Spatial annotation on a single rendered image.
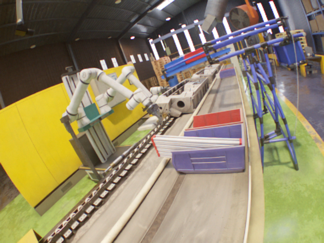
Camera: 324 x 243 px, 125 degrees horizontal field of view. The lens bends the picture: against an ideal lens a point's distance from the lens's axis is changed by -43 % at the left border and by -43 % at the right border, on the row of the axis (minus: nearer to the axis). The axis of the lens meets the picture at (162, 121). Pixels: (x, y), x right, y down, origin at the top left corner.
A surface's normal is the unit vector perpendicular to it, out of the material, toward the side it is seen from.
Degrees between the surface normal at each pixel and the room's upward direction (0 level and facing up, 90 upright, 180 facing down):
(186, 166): 92
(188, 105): 90
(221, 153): 92
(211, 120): 88
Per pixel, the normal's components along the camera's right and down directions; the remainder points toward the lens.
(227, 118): -0.44, 0.41
